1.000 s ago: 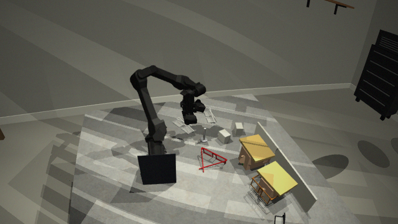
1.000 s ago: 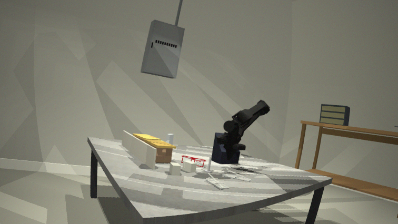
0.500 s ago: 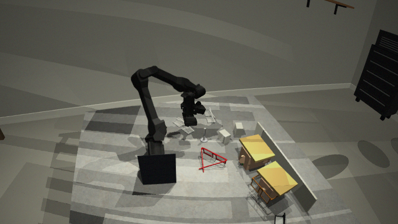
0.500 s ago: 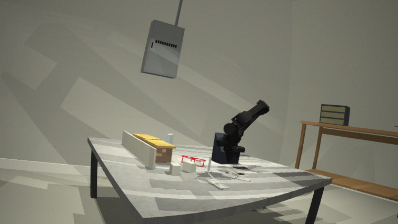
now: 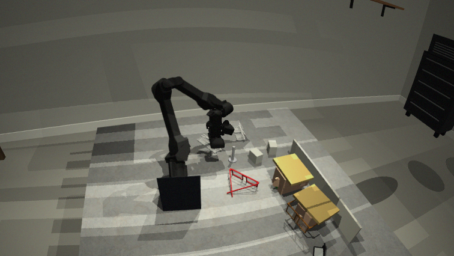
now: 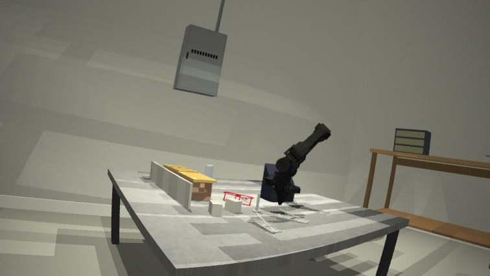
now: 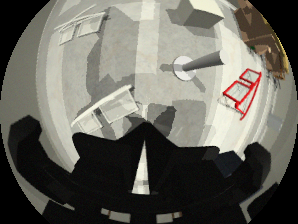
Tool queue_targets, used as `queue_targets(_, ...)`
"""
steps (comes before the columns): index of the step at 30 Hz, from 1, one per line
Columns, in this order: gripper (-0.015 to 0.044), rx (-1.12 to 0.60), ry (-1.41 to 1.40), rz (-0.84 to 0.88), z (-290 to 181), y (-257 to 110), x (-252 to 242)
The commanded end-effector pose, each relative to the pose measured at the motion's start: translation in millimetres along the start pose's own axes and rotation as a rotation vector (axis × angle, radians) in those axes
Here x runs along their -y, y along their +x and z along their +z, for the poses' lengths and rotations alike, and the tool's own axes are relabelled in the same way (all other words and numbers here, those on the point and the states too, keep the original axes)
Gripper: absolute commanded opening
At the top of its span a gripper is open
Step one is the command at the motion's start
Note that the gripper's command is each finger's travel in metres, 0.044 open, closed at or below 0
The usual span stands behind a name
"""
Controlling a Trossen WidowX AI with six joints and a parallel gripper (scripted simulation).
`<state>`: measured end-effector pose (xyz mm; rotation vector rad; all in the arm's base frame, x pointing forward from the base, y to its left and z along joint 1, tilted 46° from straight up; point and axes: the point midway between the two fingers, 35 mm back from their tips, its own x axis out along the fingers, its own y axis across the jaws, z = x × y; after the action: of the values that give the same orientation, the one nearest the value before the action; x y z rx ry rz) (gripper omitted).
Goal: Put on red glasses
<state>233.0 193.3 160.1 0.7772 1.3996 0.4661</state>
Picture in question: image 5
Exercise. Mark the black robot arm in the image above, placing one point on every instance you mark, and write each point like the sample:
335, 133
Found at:
179, 147

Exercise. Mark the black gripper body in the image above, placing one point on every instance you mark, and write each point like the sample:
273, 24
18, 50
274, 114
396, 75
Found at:
215, 131

